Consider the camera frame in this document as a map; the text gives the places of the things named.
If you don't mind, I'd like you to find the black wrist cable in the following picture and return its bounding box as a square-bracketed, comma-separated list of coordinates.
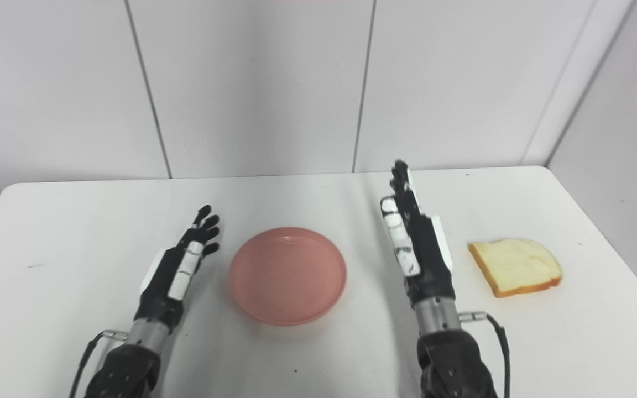
[458, 311, 511, 398]
[69, 329, 129, 398]

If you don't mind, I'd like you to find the slice of white bread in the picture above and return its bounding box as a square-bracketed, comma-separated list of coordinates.
[467, 238, 563, 299]

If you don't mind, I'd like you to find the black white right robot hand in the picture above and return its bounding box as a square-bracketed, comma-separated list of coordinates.
[380, 160, 457, 307]

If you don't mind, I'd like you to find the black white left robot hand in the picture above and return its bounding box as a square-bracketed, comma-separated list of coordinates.
[134, 205, 221, 334]

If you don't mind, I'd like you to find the pink round plate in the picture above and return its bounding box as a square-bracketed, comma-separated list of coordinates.
[228, 227, 348, 327]

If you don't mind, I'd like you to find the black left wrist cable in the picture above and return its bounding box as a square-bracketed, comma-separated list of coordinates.
[69, 329, 129, 398]

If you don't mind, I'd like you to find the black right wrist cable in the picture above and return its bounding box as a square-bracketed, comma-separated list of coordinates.
[458, 311, 511, 398]

